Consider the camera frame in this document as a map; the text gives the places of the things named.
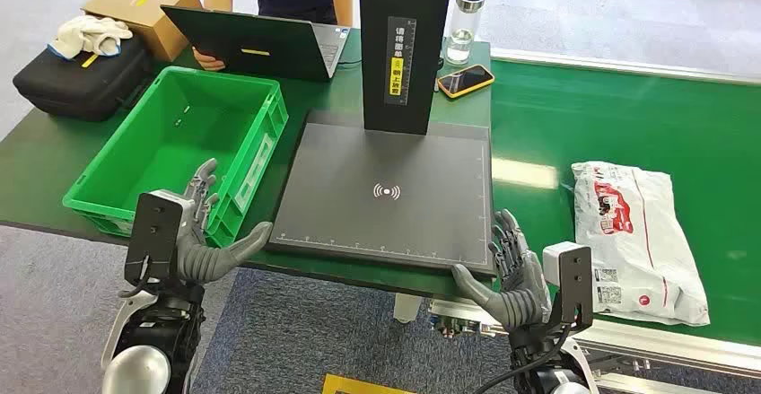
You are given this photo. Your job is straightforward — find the brown cardboard box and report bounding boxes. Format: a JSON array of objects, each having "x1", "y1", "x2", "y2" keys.
[{"x1": 82, "y1": 0, "x2": 204, "y2": 63}]

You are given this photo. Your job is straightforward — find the black scanner base plate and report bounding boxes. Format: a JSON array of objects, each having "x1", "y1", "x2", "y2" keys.
[{"x1": 264, "y1": 109, "x2": 497, "y2": 278}]

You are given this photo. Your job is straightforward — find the glass water bottle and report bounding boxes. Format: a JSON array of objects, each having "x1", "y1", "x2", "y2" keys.
[{"x1": 444, "y1": 0, "x2": 486, "y2": 66}]

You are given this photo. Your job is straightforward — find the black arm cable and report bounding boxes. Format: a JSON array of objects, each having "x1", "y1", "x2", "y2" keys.
[
  {"x1": 118, "y1": 257, "x2": 153, "y2": 299},
  {"x1": 472, "y1": 326, "x2": 573, "y2": 394}
]

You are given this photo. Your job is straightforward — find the black carrying case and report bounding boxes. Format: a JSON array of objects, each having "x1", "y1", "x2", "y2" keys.
[{"x1": 12, "y1": 34, "x2": 153, "y2": 122}]

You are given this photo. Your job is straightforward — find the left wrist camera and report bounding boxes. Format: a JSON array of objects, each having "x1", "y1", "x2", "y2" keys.
[{"x1": 123, "y1": 189, "x2": 195, "y2": 288}]

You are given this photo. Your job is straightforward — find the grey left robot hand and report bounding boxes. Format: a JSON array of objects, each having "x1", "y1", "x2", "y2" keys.
[{"x1": 175, "y1": 158, "x2": 275, "y2": 285}]

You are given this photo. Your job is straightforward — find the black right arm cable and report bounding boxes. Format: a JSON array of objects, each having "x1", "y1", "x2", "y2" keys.
[{"x1": 472, "y1": 326, "x2": 573, "y2": 394}]

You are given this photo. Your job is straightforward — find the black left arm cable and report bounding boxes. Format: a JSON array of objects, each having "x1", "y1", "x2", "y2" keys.
[{"x1": 118, "y1": 257, "x2": 153, "y2": 299}]

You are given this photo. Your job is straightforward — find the white work gloves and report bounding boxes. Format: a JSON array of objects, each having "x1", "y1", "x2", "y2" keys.
[{"x1": 47, "y1": 14, "x2": 135, "y2": 61}]

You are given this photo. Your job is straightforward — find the white plastic mailer package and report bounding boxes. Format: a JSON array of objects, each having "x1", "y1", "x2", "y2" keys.
[{"x1": 570, "y1": 161, "x2": 712, "y2": 327}]

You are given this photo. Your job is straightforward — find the smartphone with orange case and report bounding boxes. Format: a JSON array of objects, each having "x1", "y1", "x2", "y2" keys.
[{"x1": 436, "y1": 64, "x2": 495, "y2": 100}]

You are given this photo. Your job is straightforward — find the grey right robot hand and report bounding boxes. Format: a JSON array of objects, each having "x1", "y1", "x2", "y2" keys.
[{"x1": 450, "y1": 208, "x2": 554, "y2": 332}]

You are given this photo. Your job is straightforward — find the black laptop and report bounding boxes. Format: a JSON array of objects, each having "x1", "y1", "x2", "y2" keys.
[{"x1": 160, "y1": 4, "x2": 353, "y2": 82}]

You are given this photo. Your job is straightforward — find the person's right hand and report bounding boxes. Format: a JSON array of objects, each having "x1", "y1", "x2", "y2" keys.
[{"x1": 191, "y1": 46, "x2": 227, "y2": 73}]

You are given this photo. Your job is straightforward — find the green plastic crate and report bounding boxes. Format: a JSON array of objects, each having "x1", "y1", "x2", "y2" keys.
[{"x1": 62, "y1": 66, "x2": 290, "y2": 249}]

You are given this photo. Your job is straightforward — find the white table leg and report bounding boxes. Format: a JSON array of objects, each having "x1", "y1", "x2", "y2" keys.
[{"x1": 393, "y1": 293, "x2": 424, "y2": 324}]

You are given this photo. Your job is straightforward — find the aluminium conveyor side rail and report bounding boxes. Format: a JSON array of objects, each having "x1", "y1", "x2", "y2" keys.
[
  {"x1": 427, "y1": 295, "x2": 761, "y2": 394},
  {"x1": 490, "y1": 48, "x2": 761, "y2": 86}
]

